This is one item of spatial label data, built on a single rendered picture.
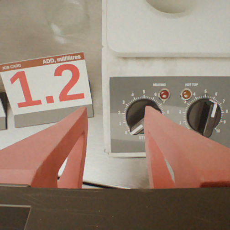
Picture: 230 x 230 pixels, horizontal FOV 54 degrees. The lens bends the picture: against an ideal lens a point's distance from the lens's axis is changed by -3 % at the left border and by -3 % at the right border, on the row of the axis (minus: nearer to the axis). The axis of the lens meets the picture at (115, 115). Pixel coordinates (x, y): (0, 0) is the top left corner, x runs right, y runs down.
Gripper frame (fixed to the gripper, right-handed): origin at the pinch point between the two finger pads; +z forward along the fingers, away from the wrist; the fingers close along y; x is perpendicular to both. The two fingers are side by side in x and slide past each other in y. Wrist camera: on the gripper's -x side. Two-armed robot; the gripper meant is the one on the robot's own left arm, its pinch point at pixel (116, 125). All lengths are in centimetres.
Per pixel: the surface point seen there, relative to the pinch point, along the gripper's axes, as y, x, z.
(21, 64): 9.7, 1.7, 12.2
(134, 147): -1.8, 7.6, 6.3
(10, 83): 11.2, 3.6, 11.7
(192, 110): -6.9, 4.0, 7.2
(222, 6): -9.3, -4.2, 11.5
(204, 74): -7.8, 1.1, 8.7
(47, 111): 7.7, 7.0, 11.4
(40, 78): 8.0, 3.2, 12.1
